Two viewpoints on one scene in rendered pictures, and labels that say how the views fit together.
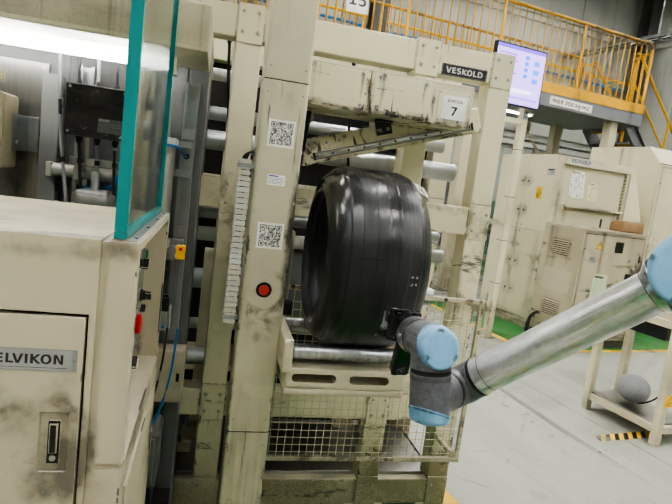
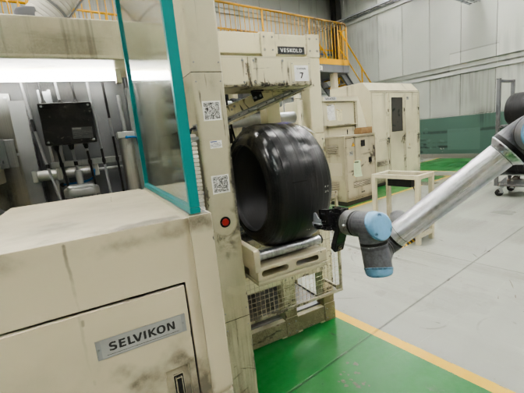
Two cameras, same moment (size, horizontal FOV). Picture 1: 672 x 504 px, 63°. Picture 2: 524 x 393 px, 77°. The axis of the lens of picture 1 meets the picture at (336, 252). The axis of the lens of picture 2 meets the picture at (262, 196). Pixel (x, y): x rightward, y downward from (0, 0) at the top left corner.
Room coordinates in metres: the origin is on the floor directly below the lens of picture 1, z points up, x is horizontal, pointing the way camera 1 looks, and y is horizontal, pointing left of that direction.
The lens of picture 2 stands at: (0.22, 0.35, 1.40)
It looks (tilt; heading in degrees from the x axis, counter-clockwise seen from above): 10 degrees down; 347
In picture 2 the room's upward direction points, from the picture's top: 6 degrees counter-clockwise
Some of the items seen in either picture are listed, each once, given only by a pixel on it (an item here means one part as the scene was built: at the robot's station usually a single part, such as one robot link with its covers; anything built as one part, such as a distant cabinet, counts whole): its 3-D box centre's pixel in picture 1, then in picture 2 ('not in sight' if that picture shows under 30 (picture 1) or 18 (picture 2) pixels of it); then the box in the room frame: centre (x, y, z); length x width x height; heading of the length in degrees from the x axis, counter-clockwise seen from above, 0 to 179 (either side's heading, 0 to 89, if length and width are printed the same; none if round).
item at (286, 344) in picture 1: (280, 335); (238, 249); (1.66, 0.14, 0.90); 0.40 x 0.03 x 0.10; 13
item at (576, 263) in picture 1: (586, 285); (349, 168); (5.89, -2.76, 0.62); 0.91 x 0.58 x 1.25; 113
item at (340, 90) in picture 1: (380, 99); (251, 76); (2.02, -0.09, 1.71); 0.61 x 0.25 x 0.15; 103
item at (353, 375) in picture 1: (342, 374); (288, 261); (1.56, -0.07, 0.84); 0.36 x 0.09 x 0.06; 103
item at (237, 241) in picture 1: (238, 241); (199, 193); (1.57, 0.29, 1.19); 0.05 x 0.04 x 0.48; 13
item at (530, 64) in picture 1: (517, 76); not in sight; (5.40, -1.50, 2.60); 0.60 x 0.05 x 0.55; 113
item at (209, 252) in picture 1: (203, 339); not in sight; (2.41, 0.55, 0.61); 0.33 x 0.06 x 0.86; 13
